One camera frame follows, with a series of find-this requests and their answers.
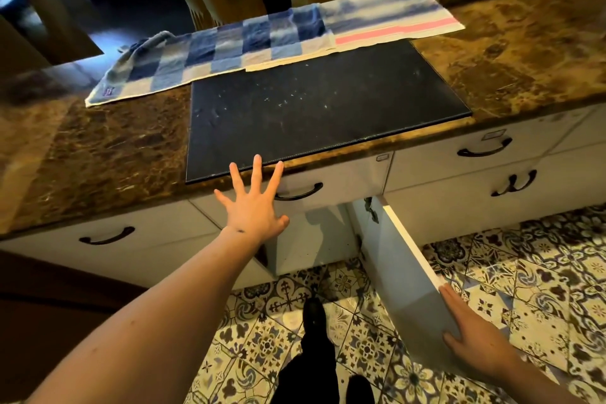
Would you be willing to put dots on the person's left hand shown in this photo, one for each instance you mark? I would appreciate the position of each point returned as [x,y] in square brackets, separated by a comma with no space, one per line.
[251,214]

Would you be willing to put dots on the person's left forearm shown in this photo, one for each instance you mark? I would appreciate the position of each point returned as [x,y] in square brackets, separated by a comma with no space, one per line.
[156,323]

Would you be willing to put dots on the white towel with pink stripe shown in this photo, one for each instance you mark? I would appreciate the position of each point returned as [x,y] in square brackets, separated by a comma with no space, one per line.
[378,18]

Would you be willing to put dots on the white drawer front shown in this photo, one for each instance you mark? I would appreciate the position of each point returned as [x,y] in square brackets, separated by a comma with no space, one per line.
[118,238]
[584,129]
[473,148]
[331,181]

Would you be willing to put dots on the person's left middle finger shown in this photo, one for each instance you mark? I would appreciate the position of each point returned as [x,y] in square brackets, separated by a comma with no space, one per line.
[256,174]

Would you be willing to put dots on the dark brown wooden cabinet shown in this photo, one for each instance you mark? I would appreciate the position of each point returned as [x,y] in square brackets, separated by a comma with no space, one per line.
[52,318]

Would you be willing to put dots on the person's right thumb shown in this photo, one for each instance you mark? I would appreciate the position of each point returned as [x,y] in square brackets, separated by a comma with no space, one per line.
[451,343]

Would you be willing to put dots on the white cabinet door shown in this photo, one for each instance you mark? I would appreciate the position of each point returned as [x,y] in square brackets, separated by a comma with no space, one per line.
[402,285]

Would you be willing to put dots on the person's right forearm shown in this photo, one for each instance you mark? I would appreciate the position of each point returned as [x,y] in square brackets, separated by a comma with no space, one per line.
[535,384]

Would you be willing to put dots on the black cutting mat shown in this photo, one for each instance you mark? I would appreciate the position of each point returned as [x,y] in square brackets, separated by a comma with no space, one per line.
[312,108]

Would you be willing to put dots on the blue checkered towel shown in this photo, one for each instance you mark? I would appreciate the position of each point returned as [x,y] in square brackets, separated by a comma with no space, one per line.
[213,51]

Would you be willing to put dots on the black shoe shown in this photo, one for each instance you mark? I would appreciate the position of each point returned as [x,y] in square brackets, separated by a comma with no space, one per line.
[314,318]

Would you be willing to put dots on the person's left little finger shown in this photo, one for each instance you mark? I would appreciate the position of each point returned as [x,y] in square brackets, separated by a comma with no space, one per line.
[223,197]

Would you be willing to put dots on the person's right hand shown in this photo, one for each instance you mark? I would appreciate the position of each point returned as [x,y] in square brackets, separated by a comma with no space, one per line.
[480,344]

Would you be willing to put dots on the person's left thumb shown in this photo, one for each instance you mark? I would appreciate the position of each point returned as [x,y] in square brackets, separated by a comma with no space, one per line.
[282,224]

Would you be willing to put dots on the black trousers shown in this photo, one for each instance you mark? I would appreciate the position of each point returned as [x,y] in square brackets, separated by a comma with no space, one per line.
[307,375]

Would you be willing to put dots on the dark metal door hinge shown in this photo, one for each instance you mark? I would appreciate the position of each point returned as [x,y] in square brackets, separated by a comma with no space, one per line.
[371,210]

